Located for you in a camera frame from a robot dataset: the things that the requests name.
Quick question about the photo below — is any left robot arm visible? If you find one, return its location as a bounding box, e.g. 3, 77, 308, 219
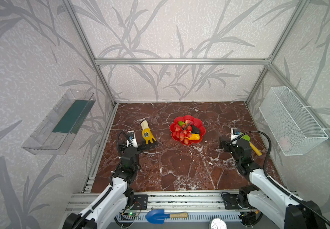
62, 141, 156, 229

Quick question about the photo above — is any white round object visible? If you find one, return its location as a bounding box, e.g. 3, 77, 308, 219
209, 218, 228, 229

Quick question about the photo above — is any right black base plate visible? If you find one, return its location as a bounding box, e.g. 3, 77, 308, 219
221, 192, 240, 210

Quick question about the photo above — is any black fake avocado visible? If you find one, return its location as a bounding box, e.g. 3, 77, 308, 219
191, 125, 201, 135

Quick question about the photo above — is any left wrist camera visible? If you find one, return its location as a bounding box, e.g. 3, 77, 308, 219
127, 131, 138, 148

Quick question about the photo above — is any green yellow fake mango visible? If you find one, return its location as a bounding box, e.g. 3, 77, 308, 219
178, 121, 185, 127

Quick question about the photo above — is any white wire mesh basket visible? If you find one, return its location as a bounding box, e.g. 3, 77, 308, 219
259, 86, 329, 156

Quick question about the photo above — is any red flower-shaped fruit bowl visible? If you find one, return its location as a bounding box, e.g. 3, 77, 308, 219
172, 115, 206, 146

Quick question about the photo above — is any blue toy shovel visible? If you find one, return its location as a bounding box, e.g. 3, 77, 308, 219
145, 209, 188, 224

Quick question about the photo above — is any yellow orange fake fruit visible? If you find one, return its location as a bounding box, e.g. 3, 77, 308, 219
186, 133, 200, 141

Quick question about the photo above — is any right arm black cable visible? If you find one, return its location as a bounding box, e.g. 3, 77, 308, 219
233, 131, 330, 229

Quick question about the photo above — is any clear plastic wall tray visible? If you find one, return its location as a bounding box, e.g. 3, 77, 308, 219
22, 89, 96, 155

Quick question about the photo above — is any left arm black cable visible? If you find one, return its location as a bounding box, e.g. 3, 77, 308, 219
116, 131, 131, 156

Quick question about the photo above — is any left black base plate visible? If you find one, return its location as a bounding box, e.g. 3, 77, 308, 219
130, 194, 148, 210

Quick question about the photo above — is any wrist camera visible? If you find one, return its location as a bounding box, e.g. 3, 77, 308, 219
230, 128, 241, 142
127, 131, 138, 148

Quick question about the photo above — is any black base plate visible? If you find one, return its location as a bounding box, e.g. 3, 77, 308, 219
130, 194, 148, 210
221, 192, 240, 210

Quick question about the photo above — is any green toy trowel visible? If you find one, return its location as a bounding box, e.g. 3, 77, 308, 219
240, 133, 262, 156

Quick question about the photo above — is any red fake grape bunch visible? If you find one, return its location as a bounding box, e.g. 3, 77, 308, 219
170, 119, 194, 145

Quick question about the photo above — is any green circuit board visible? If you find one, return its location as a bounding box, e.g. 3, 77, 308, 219
119, 210, 141, 220

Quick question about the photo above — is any yellow white work glove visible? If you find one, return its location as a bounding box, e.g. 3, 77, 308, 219
141, 120, 156, 145

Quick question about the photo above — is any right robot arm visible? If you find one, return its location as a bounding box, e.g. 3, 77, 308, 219
219, 137, 328, 229

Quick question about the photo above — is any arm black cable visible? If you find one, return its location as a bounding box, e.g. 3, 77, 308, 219
233, 131, 330, 229
116, 131, 131, 156

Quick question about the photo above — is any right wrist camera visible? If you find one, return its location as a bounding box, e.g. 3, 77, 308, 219
230, 128, 241, 142

